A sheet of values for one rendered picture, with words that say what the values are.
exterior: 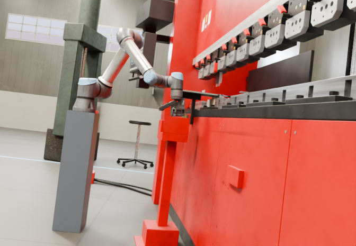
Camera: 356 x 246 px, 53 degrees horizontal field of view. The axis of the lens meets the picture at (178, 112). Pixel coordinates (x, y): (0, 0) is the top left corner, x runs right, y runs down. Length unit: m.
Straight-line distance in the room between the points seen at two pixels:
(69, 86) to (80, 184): 3.12
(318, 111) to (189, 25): 2.58
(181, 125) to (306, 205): 1.30
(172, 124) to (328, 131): 1.36
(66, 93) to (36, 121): 6.42
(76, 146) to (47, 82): 9.38
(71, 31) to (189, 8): 2.46
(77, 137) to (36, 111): 9.39
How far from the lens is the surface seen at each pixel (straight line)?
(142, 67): 2.19
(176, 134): 2.19
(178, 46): 3.40
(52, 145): 5.56
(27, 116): 11.85
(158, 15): 3.60
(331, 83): 1.20
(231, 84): 3.48
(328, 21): 1.29
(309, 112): 1.04
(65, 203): 2.46
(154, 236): 2.28
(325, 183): 0.95
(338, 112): 0.92
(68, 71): 5.43
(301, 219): 1.04
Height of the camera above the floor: 0.78
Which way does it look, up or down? 1 degrees up
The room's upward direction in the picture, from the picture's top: 7 degrees clockwise
